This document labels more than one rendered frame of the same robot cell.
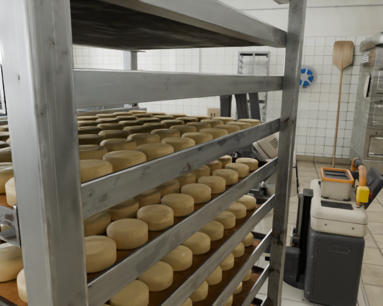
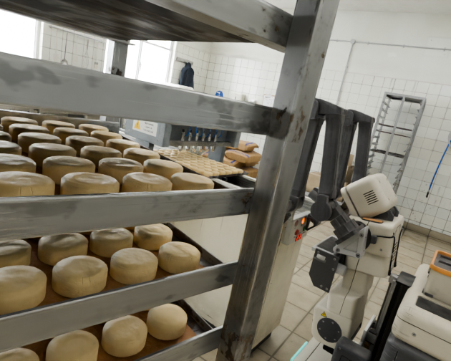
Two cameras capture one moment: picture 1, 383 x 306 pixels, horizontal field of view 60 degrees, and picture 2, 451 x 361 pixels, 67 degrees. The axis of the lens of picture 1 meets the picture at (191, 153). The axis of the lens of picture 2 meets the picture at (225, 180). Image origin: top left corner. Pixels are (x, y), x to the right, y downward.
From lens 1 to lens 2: 0.47 m
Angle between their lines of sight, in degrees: 16
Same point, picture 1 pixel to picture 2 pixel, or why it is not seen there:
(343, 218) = (444, 334)
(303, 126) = (449, 198)
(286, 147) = (270, 170)
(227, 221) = (68, 281)
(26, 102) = not seen: outside the picture
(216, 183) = (1, 187)
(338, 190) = not seen: outside the picture
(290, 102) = (295, 75)
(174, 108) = not seen: hidden behind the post
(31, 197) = not seen: outside the picture
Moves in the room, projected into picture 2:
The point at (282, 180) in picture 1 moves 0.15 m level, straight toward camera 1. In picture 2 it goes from (253, 236) to (153, 281)
